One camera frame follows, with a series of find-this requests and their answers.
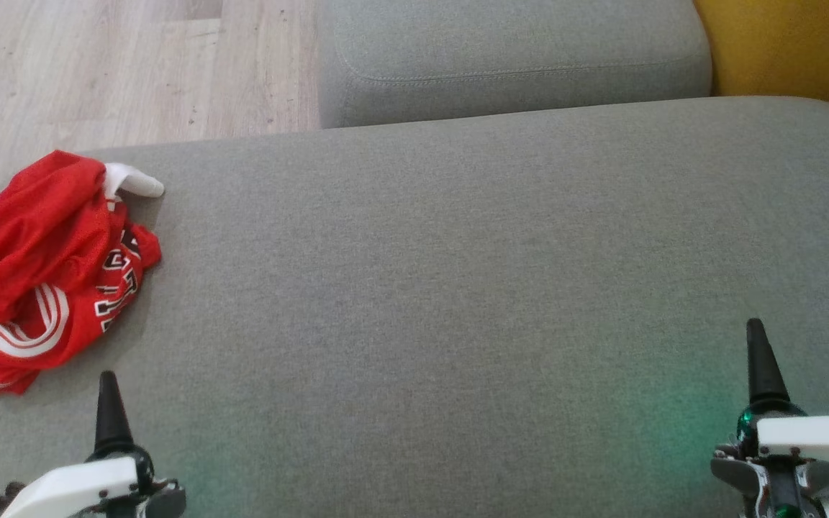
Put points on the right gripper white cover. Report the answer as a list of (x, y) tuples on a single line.
[(810, 439)]

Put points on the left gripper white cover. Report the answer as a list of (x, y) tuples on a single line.
[(69, 485)]

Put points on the red Bulls jersey white sleeves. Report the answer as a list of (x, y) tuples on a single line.
[(123, 288)]

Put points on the large grey sofa seat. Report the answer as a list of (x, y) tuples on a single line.
[(458, 288)]

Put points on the yellow upholstered furniture piece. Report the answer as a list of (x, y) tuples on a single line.
[(796, 43)]

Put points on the grey sofa cushion with seam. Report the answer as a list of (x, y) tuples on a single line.
[(494, 43)]

